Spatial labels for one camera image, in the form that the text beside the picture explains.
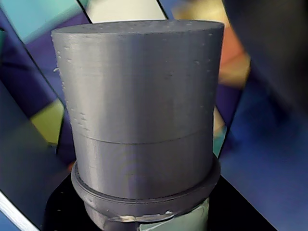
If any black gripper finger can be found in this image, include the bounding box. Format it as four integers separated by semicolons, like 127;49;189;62
206;175;276;231
42;176;100;231

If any gray cylindrical salt shaker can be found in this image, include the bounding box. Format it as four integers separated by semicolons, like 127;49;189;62
51;20;225;231

